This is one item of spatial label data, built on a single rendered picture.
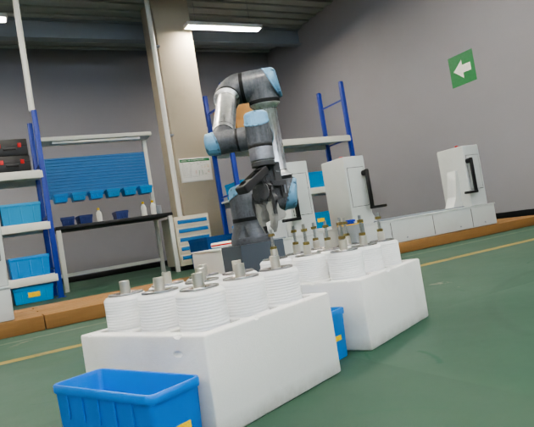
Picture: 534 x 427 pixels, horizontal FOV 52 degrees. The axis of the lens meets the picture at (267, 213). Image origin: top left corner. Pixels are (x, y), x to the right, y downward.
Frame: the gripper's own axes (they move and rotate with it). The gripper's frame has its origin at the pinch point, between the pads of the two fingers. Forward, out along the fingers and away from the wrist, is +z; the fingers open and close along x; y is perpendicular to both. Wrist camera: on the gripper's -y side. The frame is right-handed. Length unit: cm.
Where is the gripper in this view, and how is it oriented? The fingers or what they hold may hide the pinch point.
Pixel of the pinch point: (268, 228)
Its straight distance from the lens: 161.1
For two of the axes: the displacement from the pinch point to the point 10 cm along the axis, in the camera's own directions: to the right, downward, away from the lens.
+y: 7.2, -1.0, 6.9
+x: -6.7, 1.3, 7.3
